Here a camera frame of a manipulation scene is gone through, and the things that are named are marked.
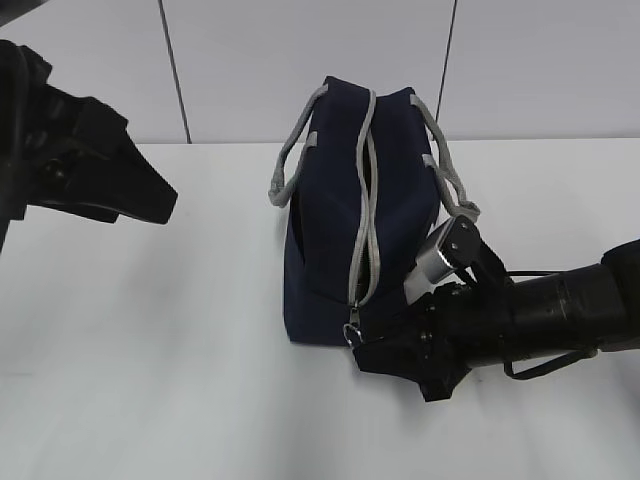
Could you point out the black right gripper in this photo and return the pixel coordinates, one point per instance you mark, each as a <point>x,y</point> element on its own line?
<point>463,329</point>

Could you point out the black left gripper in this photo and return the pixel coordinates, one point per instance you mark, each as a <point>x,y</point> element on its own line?
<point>74,155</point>

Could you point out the navy blue lunch bag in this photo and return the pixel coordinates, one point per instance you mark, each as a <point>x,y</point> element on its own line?
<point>364,178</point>

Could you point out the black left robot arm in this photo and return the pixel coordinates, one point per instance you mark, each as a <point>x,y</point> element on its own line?
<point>8,215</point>

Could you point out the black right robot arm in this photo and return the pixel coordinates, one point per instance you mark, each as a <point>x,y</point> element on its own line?
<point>531,328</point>

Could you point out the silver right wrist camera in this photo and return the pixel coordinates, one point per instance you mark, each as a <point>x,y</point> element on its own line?
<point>452,246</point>

